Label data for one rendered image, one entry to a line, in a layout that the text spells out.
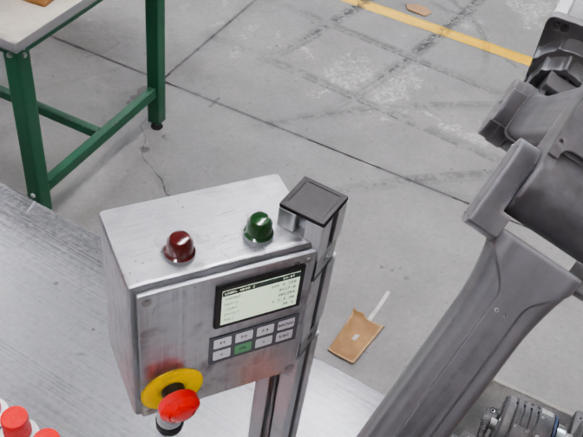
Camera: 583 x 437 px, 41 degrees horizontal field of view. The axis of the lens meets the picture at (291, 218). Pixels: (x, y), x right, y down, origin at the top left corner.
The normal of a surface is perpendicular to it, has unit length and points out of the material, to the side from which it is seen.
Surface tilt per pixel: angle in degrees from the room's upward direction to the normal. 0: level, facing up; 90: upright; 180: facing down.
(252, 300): 90
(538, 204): 80
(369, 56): 0
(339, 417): 0
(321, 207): 0
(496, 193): 53
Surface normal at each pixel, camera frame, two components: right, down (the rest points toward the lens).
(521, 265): -0.13, 0.10
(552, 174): 0.02, -0.12
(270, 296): 0.41, 0.67
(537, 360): 0.11, -0.71
